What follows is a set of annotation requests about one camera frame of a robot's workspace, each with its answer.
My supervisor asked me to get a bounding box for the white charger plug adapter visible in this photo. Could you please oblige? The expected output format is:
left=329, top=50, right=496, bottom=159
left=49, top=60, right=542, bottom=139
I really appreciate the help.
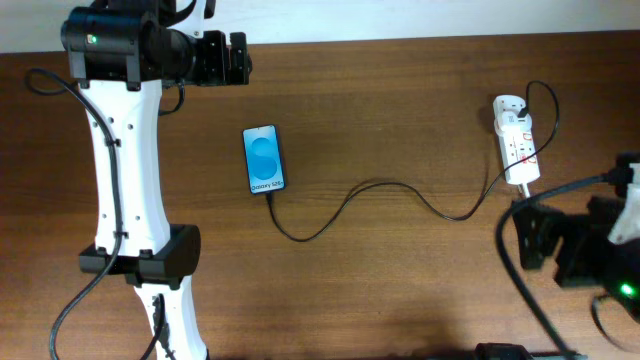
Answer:
left=497, top=111, right=531, bottom=131

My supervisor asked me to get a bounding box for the white power strip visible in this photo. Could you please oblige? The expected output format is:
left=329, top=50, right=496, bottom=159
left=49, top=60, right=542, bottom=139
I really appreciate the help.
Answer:
left=493, top=95, right=540, bottom=185

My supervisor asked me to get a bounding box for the black USB charging cable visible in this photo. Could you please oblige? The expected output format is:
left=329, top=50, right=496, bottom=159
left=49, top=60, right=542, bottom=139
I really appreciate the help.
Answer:
left=264, top=79, right=561, bottom=244

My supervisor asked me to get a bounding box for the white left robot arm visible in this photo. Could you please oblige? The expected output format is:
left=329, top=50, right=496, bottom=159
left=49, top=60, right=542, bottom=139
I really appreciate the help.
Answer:
left=61, top=0, right=252, bottom=359

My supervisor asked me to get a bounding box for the blue Samsung smartphone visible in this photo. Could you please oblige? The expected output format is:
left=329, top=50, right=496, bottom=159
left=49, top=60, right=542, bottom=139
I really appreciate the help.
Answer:
left=242, top=125, right=286, bottom=195

